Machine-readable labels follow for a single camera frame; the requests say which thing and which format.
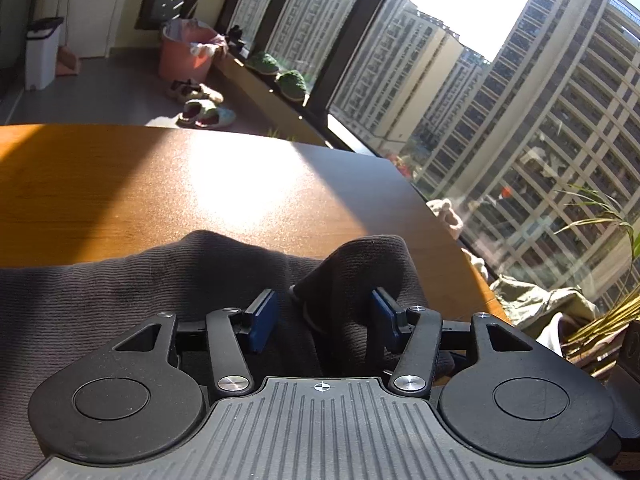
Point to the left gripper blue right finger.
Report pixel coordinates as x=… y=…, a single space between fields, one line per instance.
x=412 y=334

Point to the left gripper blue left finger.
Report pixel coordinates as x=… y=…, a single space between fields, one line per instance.
x=231 y=332

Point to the dark grey knit pants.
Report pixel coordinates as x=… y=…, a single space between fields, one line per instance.
x=52 y=317

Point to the olive crumpled cloth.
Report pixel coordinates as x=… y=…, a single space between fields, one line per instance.
x=548 y=316

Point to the white baby shoe upper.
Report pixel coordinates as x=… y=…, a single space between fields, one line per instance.
x=444 y=212

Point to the green potted plant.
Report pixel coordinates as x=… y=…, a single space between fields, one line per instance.
x=596 y=346

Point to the shoe on floor near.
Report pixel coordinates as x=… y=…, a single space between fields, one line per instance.
x=205 y=114

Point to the shoe on floor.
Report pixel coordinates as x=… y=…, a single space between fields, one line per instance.
x=205 y=114
x=186 y=90

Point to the shoe on floor far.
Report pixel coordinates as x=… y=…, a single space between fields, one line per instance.
x=186 y=90

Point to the pink plastic bucket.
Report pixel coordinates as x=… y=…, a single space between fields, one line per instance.
x=188 y=47

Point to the pink dustpan with broom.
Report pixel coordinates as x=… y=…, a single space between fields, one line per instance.
x=67 y=62

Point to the white trash bin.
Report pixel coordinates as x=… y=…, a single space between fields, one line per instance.
x=42 y=42

